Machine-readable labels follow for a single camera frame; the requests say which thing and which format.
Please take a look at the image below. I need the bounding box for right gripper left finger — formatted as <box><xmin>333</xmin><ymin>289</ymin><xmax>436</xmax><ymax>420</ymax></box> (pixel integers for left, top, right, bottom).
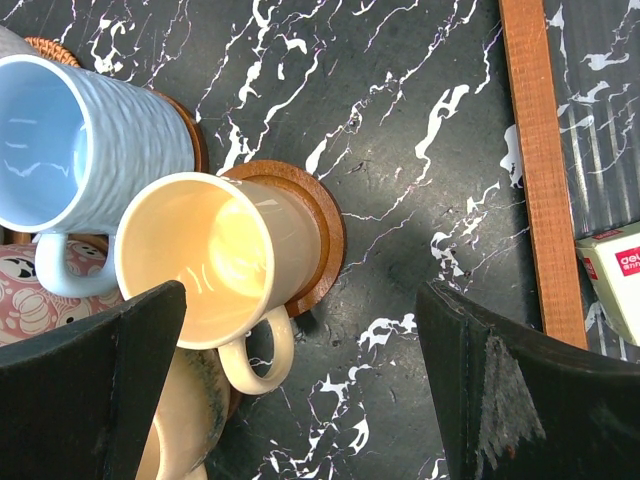
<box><xmin>1</xmin><ymin>281</ymin><xmax>186</xmax><ymax>479</ymax></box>

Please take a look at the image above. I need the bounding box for silver white mug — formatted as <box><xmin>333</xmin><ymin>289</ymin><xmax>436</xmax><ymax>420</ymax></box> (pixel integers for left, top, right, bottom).
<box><xmin>0</xmin><ymin>26</ymin><xmax>39</xmax><ymax>59</ymax></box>

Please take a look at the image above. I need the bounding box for light blue mug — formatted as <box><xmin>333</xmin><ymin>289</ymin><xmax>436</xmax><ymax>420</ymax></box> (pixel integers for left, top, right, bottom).
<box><xmin>1</xmin><ymin>54</ymin><xmax>197</xmax><ymax>298</ymax></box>

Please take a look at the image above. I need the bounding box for ringed wooden coaster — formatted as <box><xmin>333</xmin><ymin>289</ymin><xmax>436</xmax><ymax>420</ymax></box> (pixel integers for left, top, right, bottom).
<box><xmin>223</xmin><ymin>160</ymin><xmax>346</xmax><ymax>317</ymax></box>
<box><xmin>153</xmin><ymin>90</ymin><xmax>209</xmax><ymax>173</ymax></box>

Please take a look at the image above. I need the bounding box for orange wooden shelf rack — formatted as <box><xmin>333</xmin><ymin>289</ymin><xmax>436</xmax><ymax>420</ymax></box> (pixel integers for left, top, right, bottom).
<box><xmin>499</xmin><ymin>0</ymin><xmax>588</xmax><ymax>349</ymax></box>

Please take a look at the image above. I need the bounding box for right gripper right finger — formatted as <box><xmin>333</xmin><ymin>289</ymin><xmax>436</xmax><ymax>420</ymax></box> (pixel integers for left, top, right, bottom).
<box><xmin>416</xmin><ymin>282</ymin><xmax>639</xmax><ymax>479</ymax></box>

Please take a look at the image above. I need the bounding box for maroon tall mug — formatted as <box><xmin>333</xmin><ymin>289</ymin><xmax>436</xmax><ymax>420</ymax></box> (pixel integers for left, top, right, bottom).
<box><xmin>1</xmin><ymin>243</ymin><xmax>123</xmax><ymax>346</ymax></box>

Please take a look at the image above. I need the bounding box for red white small box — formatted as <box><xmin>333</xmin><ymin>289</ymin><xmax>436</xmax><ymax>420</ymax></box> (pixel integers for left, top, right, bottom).
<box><xmin>576</xmin><ymin>222</ymin><xmax>640</xmax><ymax>346</ymax></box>

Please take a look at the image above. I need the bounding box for gold brown mug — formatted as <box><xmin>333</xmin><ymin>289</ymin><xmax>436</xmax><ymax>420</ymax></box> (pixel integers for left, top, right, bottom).
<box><xmin>136</xmin><ymin>348</ymin><xmax>230</xmax><ymax>479</ymax></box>

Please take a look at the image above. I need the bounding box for cream yellow mug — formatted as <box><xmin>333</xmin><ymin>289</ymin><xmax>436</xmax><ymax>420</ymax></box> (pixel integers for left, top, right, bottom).
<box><xmin>114</xmin><ymin>173</ymin><xmax>321</xmax><ymax>395</ymax></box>

